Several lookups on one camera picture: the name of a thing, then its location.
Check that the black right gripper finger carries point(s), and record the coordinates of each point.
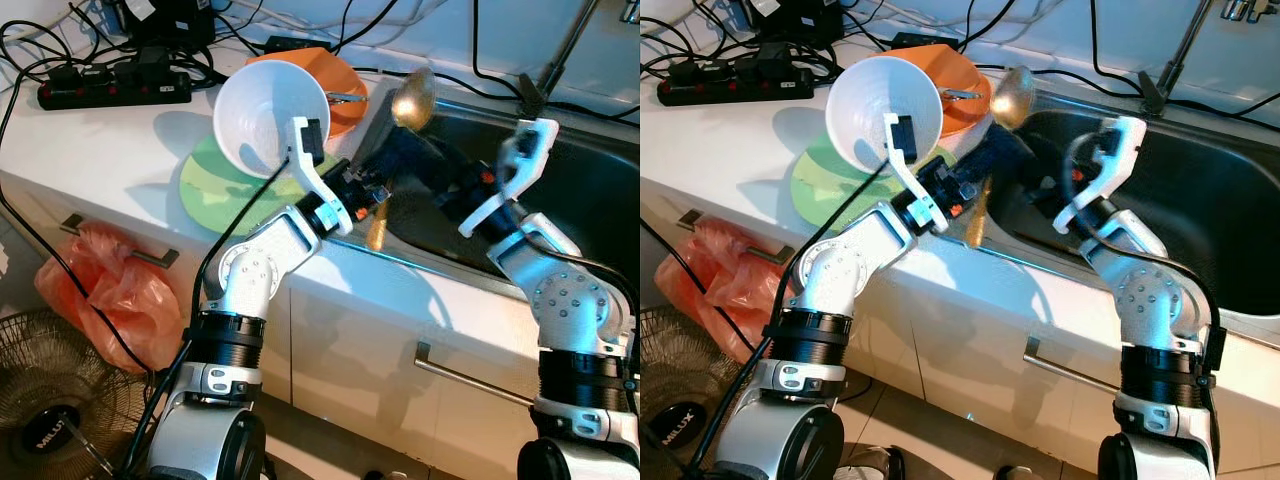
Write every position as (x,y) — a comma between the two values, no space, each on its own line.
(440,168)
(1032,162)

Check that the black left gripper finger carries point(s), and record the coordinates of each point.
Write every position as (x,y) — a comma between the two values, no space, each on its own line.
(998,152)
(402,155)

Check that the golden metal spoon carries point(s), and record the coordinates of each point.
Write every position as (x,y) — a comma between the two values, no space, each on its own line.
(1013,95)
(413,100)

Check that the light green plate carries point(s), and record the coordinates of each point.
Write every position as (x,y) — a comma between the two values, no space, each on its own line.
(825,190)
(215,195)

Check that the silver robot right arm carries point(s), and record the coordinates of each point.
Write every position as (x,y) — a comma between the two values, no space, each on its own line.
(570,300)
(1150,300)

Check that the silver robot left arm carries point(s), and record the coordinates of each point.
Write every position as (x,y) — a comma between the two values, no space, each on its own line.
(260,265)
(850,265)

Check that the white kitchen cabinet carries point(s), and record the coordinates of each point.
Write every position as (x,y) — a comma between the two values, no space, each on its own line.
(950,330)
(350,330)

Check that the orange plate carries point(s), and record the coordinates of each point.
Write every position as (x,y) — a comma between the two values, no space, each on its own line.
(345,78)
(965,75)

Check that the stainless steel sink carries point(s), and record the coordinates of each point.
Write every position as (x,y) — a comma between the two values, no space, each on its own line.
(590,190)
(1220,200)

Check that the black flat adapter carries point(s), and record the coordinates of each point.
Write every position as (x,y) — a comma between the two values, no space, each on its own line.
(922,41)
(297,46)

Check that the dark metal faucet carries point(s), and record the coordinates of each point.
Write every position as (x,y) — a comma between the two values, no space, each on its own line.
(560,50)
(1185,50)

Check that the black power supply box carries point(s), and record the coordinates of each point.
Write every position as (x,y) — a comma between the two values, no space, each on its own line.
(800,20)
(170,25)

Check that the black power strip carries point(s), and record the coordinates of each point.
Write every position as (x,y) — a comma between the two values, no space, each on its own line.
(110,92)
(730,88)

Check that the red plastic bag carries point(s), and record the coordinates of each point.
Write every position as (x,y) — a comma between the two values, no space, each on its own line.
(720,270)
(110,300)

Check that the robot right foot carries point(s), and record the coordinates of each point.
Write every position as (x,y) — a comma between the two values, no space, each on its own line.
(1012,473)

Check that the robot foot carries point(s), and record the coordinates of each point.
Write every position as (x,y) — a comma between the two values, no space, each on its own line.
(875,465)
(1012,473)

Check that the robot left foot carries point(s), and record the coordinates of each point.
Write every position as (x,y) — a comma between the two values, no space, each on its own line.
(875,465)

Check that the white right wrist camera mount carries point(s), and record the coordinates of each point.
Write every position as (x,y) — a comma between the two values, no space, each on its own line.
(515,185)
(1095,197)

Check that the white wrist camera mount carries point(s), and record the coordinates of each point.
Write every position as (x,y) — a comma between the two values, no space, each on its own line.
(318,180)
(912,180)
(515,185)
(1095,197)

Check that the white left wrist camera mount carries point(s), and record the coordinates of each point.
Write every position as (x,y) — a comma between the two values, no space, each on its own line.
(318,180)
(912,180)

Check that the chrome wall valve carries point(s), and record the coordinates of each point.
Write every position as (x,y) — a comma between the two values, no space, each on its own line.
(1245,10)
(630,8)

